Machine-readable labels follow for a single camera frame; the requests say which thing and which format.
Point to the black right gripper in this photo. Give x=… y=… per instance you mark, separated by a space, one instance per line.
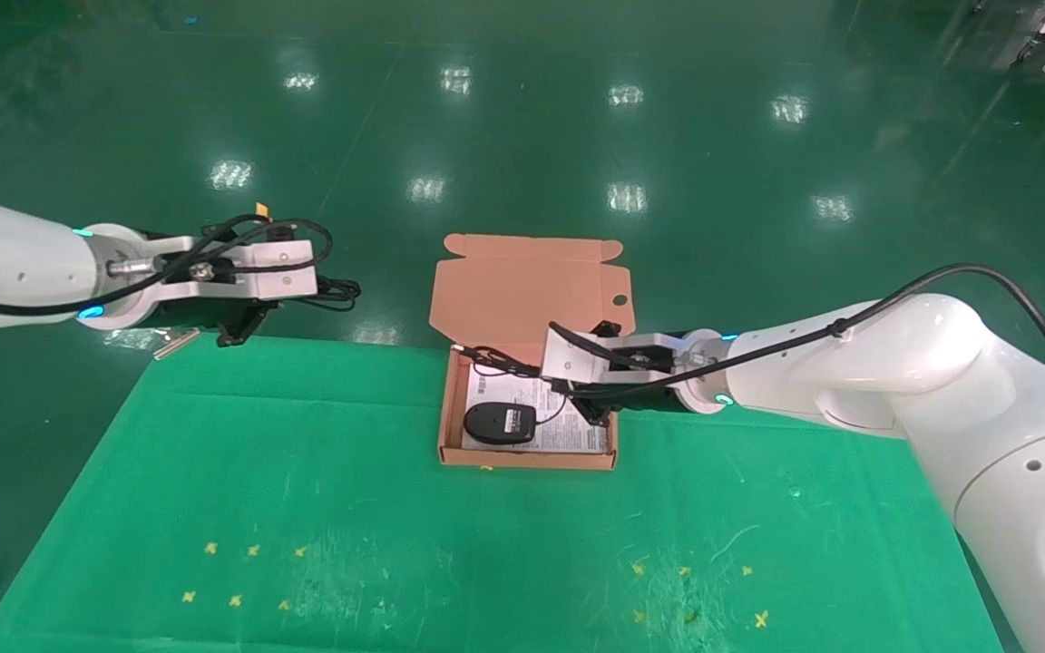
x=654 y=394

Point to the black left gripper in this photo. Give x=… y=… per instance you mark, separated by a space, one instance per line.
x=191 y=315

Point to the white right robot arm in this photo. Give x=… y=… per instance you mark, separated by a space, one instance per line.
x=940 y=381

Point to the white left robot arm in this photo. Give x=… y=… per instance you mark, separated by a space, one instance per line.
x=5 y=258

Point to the orange cardboard box with lid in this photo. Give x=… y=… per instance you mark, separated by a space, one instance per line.
x=522 y=290

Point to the silver binder clip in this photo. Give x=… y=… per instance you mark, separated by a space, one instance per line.
x=176 y=341

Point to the white printed paper sheet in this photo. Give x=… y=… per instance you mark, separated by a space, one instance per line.
x=568 y=433

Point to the green table mat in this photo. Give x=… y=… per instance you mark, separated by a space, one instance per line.
x=486 y=544

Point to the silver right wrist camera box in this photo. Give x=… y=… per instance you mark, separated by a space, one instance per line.
x=572 y=358

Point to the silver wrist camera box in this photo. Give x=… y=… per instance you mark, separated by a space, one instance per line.
x=278 y=272
x=572 y=358

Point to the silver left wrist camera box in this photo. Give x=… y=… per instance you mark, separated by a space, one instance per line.
x=278 y=272

